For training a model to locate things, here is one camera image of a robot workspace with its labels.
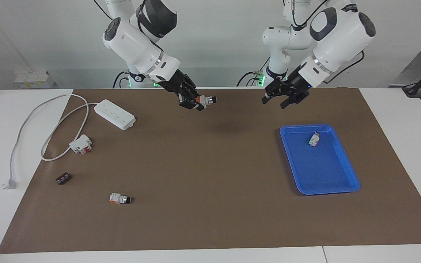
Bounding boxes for black right base cable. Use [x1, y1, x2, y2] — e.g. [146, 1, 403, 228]
[113, 70, 130, 89]

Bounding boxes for brown paper table mat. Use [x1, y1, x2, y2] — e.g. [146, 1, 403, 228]
[0, 88, 421, 254]

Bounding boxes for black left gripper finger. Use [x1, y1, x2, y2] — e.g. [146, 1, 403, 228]
[280, 96, 308, 109]
[262, 80, 284, 104]

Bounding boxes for white power strip cable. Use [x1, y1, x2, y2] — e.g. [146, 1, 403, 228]
[10, 94, 98, 181]

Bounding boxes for white power strip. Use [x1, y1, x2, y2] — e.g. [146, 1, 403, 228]
[94, 99, 136, 130]

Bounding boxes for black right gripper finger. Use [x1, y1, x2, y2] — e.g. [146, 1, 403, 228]
[178, 93, 205, 112]
[185, 74, 200, 98]

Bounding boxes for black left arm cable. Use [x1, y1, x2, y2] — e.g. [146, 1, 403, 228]
[290, 0, 365, 84]

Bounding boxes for white and red switch block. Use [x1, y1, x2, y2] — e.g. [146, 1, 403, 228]
[69, 134, 92, 155]

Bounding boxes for small white push-button switch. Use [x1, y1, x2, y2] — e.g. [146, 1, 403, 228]
[109, 193, 132, 205]

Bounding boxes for white switch with orange block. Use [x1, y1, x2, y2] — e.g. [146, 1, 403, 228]
[195, 95, 217, 110]

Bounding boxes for black left base cable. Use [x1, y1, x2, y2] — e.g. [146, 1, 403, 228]
[237, 54, 271, 87]

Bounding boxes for black base cable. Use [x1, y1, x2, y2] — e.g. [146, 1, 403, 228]
[237, 54, 271, 87]
[113, 70, 130, 89]

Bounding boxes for white wall socket boxes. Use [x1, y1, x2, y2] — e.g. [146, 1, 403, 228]
[14, 71, 54, 89]

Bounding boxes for blue plastic tray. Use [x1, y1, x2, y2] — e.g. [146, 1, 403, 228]
[280, 124, 361, 196]

